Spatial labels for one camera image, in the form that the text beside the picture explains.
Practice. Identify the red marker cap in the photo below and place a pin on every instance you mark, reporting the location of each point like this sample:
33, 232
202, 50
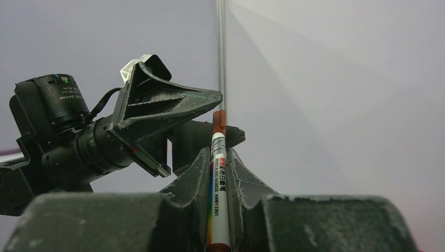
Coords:
219, 122

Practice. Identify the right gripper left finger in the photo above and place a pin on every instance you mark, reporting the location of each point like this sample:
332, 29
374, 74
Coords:
173, 219

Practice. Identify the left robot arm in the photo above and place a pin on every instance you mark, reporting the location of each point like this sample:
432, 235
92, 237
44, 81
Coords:
66, 146

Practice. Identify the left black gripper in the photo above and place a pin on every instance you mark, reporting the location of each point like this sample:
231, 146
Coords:
150, 107

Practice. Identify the aluminium frame post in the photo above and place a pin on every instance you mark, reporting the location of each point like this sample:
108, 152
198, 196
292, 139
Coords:
222, 65

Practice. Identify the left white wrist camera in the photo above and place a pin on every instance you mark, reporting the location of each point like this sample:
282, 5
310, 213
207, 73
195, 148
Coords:
152, 63

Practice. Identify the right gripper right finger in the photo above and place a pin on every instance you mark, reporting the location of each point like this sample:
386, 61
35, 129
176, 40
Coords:
261, 219

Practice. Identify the white marker pen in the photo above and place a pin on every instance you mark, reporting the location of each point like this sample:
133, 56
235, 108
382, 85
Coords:
218, 224

